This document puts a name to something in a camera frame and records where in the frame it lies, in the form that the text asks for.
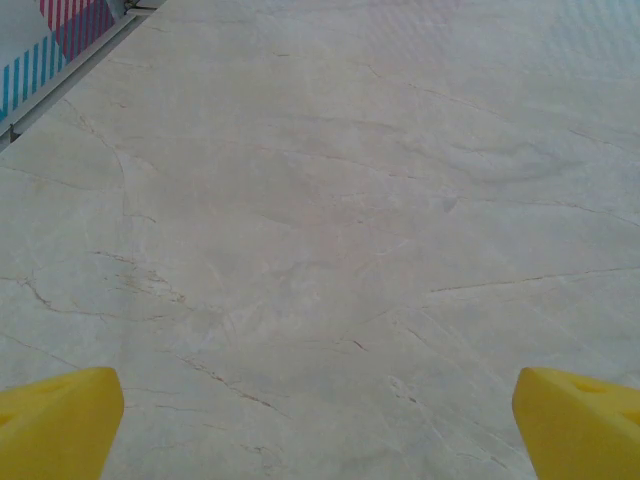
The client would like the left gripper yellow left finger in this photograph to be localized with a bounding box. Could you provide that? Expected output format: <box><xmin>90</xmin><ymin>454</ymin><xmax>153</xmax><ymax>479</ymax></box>
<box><xmin>0</xmin><ymin>367</ymin><xmax>125</xmax><ymax>480</ymax></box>

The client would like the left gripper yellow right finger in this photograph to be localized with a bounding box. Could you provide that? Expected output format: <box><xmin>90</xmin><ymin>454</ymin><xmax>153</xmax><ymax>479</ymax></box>
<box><xmin>512</xmin><ymin>367</ymin><xmax>640</xmax><ymax>480</ymax></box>

